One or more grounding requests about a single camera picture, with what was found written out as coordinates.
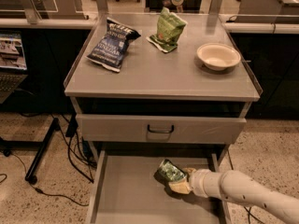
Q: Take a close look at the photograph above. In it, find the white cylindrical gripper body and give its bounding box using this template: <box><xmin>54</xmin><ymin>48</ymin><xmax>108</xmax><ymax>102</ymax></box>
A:
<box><xmin>189</xmin><ymin>169</ymin><xmax>221</xmax><ymax>199</ymax></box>

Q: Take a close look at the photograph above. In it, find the green soda can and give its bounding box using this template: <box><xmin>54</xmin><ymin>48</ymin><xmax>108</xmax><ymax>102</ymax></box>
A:
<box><xmin>157</xmin><ymin>159</ymin><xmax>187</xmax><ymax>182</ymax></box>

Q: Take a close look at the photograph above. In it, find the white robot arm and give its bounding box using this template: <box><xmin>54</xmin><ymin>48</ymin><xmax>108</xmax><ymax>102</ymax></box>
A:
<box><xmin>168</xmin><ymin>168</ymin><xmax>299</xmax><ymax>224</ymax></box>

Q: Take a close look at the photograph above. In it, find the open middle drawer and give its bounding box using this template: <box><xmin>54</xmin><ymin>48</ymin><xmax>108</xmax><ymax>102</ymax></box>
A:
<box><xmin>85</xmin><ymin>150</ymin><xmax>232</xmax><ymax>224</ymax></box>

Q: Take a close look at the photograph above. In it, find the grey drawer cabinet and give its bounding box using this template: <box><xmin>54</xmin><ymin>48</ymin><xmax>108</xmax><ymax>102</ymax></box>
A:
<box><xmin>63</xmin><ymin>12</ymin><xmax>263</xmax><ymax>224</ymax></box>

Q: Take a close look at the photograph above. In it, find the closed top drawer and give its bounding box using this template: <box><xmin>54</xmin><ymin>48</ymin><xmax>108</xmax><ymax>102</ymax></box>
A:
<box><xmin>76</xmin><ymin>114</ymin><xmax>246</xmax><ymax>145</ymax></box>

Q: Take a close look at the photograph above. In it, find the white bowl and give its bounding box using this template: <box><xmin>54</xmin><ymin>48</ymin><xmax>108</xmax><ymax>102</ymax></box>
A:
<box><xmin>196</xmin><ymin>43</ymin><xmax>241</xmax><ymax>71</ymax></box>

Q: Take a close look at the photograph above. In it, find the green chip bag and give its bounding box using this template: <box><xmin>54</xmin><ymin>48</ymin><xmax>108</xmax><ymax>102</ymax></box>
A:
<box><xmin>147</xmin><ymin>7</ymin><xmax>188</xmax><ymax>53</ymax></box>

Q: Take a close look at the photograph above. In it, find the blue chip bag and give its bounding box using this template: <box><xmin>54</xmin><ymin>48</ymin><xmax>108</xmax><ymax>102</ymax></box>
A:
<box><xmin>87</xmin><ymin>18</ymin><xmax>140</xmax><ymax>73</ymax></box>

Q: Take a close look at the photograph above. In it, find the black stand leg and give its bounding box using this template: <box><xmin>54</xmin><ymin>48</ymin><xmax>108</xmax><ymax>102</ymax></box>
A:
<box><xmin>0</xmin><ymin>118</ymin><xmax>60</xmax><ymax>185</ymax></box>

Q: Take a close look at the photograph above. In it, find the laptop computer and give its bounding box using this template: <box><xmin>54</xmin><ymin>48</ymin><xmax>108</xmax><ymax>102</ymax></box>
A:
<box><xmin>0</xmin><ymin>30</ymin><xmax>28</xmax><ymax>104</ymax></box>

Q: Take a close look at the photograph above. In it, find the black floor cable right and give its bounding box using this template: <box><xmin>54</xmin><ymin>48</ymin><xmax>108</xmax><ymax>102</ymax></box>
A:
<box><xmin>227</xmin><ymin>148</ymin><xmax>265</xmax><ymax>224</ymax></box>

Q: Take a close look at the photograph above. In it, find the black drawer handle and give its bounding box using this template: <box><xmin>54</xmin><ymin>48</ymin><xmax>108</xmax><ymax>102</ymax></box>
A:
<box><xmin>147</xmin><ymin>125</ymin><xmax>175</xmax><ymax>134</ymax></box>

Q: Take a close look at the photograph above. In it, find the black floor cables left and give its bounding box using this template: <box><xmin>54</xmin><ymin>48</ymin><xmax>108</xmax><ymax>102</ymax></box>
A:
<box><xmin>0</xmin><ymin>112</ymin><xmax>98</xmax><ymax>207</ymax></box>

